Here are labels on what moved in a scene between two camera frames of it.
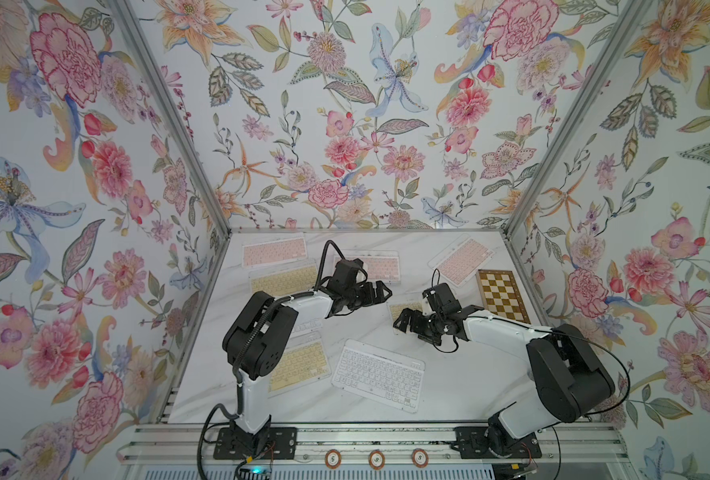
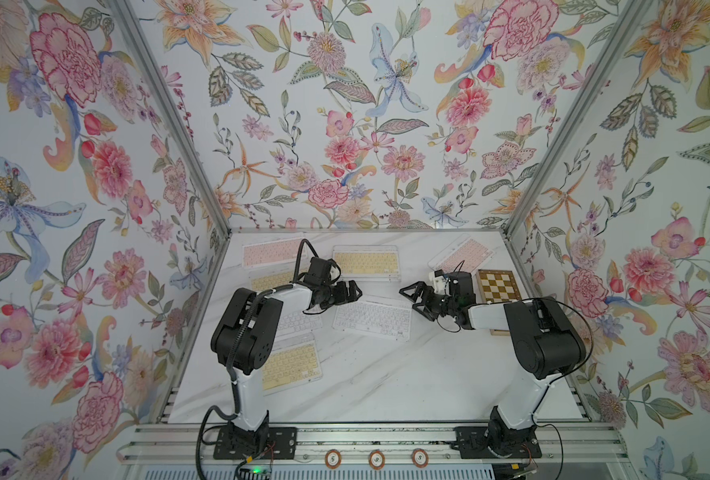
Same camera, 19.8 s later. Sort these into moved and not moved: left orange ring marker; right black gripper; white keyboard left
Moved: right black gripper
Not moved: left orange ring marker; white keyboard left
